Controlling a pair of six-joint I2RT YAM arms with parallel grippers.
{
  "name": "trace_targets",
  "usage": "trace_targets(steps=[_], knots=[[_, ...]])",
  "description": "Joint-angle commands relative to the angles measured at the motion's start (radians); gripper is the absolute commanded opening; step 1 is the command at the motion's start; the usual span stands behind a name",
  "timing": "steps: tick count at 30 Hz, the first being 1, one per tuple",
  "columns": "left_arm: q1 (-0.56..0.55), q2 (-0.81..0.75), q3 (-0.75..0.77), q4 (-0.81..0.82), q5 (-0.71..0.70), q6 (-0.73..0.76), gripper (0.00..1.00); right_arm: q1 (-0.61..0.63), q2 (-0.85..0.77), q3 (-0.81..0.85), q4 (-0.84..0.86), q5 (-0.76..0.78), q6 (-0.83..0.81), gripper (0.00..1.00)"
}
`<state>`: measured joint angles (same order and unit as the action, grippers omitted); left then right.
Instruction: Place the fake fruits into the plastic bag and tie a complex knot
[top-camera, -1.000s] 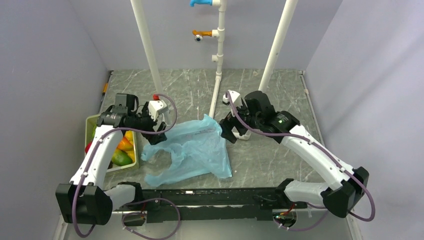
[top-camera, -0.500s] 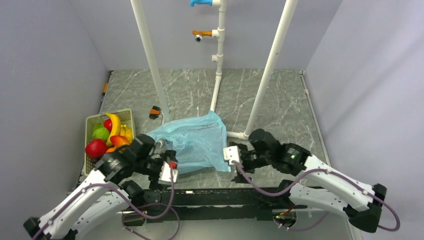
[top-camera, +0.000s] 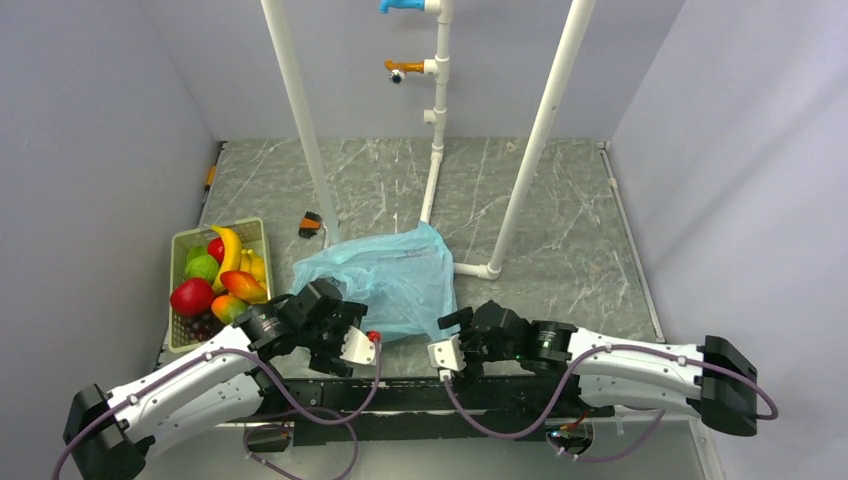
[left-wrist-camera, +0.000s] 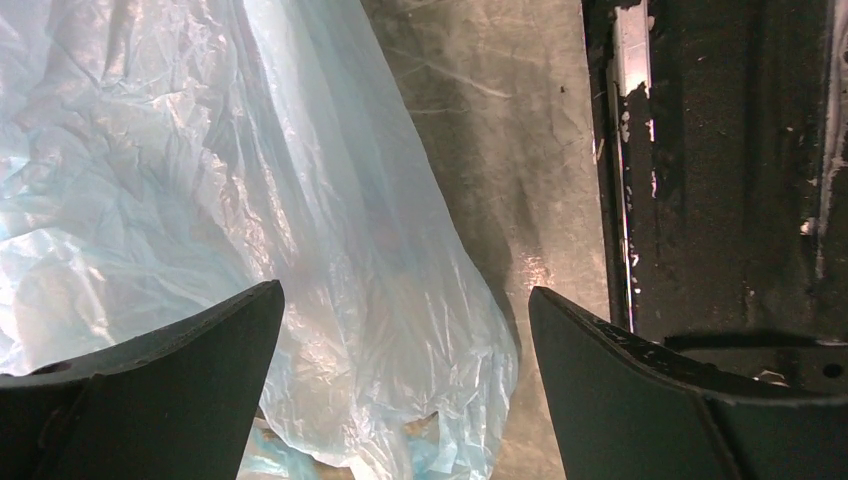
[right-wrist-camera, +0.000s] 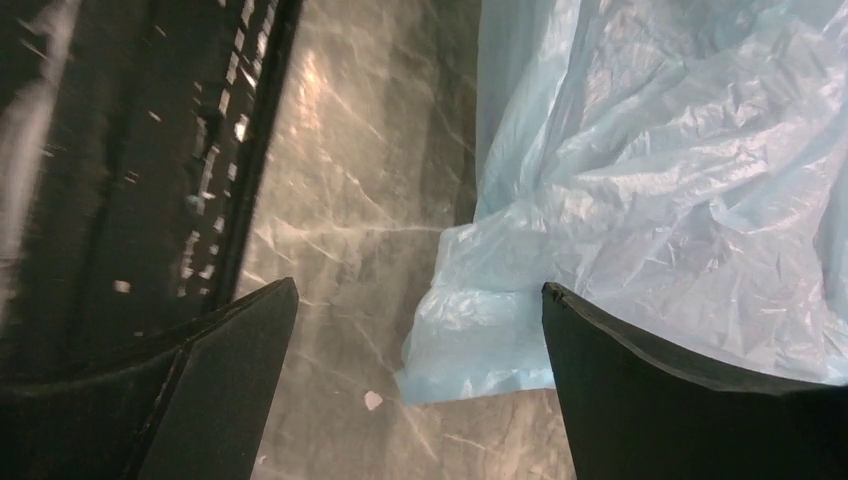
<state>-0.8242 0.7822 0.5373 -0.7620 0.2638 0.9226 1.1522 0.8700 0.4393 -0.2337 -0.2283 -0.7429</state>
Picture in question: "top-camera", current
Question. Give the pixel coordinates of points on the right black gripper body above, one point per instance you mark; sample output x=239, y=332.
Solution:
x=475, y=346

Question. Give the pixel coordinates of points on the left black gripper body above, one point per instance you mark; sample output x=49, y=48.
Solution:
x=325, y=338

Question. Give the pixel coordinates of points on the light blue plastic bag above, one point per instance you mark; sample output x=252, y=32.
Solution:
x=405, y=279

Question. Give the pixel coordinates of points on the red fake apple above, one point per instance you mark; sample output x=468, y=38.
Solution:
x=193, y=297

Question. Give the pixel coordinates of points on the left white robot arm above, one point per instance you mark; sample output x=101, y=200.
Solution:
x=112, y=434

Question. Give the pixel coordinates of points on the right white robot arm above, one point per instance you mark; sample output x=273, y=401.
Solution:
x=712, y=381

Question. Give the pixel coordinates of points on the orange red fake mango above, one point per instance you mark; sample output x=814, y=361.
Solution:
x=244, y=286

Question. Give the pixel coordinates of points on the yellow fake fruit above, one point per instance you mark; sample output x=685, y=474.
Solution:
x=254, y=265

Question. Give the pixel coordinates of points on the green orange fake mango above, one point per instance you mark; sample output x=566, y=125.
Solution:
x=226, y=308

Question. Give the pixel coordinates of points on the yellow fake banana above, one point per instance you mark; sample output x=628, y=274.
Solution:
x=232, y=255

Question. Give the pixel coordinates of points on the dark fake grapes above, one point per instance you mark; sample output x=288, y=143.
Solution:
x=202, y=327

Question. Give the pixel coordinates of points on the small red fake fruit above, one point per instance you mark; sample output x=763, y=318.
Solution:
x=216, y=249

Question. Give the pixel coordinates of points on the green fake fruit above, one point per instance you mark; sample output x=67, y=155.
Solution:
x=200, y=264

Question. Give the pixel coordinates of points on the small orange black object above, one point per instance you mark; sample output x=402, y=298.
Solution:
x=310, y=225

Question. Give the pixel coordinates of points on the pale green fruit basket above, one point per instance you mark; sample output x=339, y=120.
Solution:
x=251, y=232

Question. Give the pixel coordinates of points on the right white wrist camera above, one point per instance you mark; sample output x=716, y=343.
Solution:
x=446, y=357

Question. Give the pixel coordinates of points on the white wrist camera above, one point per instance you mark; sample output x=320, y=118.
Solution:
x=360, y=348
x=446, y=357

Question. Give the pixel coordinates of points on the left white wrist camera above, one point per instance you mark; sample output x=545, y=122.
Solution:
x=360, y=348

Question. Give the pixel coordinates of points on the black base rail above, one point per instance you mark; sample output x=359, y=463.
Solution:
x=418, y=408

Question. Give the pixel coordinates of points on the orange handled tool at wall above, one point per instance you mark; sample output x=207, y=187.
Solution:
x=211, y=173

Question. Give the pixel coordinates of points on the white PVC pipe frame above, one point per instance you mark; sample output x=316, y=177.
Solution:
x=439, y=68

